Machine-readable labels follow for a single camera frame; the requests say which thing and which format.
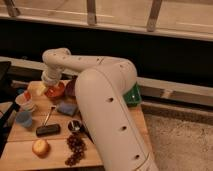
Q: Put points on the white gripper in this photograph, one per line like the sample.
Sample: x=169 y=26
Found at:
x=50 y=77

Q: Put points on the orange bowl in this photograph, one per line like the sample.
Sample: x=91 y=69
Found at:
x=57 y=93

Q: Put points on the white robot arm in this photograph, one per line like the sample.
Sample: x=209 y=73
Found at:
x=101 y=83

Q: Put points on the metal spoon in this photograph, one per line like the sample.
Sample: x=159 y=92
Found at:
x=48 y=115

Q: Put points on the purple bowl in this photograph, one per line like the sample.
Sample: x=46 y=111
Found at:
x=70 y=88

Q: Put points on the blue sponge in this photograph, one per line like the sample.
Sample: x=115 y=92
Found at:
x=66 y=108

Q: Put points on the white cup with orange item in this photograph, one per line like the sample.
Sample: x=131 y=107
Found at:
x=25 y=101

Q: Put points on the blue plastic cup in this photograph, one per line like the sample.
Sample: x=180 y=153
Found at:
x=24 y=119

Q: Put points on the black rectangular block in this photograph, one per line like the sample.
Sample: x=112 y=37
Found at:
x=48 y=130

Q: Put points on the small metal cup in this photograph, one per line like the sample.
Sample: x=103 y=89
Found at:
x=75 y=126

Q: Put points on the round bread roll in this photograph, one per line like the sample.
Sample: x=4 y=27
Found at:
x=40 y=147

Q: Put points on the bunch of dark grapes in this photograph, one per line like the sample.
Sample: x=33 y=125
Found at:
x=77 y=147

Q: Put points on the green plastic tray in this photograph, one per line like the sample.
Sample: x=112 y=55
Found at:
x=133 y=97

